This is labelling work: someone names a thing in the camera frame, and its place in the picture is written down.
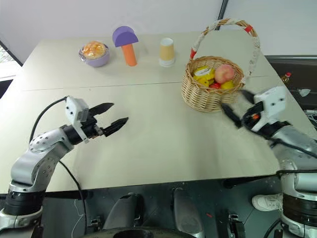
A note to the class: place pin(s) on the beige paper cup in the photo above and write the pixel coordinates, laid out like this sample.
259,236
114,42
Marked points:
167,53

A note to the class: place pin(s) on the orange bread in plastic wrap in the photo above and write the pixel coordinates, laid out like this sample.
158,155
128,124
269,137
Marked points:
94,49

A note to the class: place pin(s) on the dark side table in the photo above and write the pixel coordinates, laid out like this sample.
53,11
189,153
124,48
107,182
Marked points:
297,69

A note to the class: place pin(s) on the pink peach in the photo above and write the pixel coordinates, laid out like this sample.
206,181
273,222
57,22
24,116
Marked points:
224,73

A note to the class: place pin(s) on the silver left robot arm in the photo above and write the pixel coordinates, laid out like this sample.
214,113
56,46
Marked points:
37,158

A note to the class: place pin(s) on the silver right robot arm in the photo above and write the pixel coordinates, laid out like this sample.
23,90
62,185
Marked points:
297,153

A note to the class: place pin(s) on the small yellow lemon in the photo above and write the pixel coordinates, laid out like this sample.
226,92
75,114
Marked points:
227,85

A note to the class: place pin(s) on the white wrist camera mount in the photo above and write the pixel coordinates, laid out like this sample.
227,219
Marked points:
74,109
272,101

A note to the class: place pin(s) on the purple half-round block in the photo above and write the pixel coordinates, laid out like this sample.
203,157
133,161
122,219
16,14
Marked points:
123,37

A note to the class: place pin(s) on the oil bottle with red cap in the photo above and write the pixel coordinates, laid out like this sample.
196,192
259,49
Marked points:
286,78

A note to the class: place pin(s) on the orange cylinder block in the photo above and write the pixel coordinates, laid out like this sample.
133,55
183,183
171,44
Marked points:
129,55

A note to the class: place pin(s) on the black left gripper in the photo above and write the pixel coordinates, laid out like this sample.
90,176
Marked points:
89,126

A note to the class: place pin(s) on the white sneaker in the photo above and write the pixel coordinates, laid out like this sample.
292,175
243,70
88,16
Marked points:
266,202

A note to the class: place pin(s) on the black round base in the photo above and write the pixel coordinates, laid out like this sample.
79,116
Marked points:
138,233

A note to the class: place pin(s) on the black vertical pole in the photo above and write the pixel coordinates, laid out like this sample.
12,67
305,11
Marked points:
223,13

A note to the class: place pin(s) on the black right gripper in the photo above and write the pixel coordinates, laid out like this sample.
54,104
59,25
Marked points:
251,117

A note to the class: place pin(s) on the red fruit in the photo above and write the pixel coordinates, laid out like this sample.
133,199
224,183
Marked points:
215,86

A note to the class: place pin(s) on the purple bowl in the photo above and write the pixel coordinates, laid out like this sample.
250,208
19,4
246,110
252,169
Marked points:
95,60

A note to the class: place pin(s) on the yellow fruit with white label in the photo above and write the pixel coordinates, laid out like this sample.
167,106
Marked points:
204,72

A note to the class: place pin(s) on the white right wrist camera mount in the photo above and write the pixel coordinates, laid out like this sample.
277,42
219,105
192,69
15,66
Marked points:
272,101

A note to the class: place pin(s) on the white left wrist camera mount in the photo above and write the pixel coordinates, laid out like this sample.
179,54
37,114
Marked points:
74,109

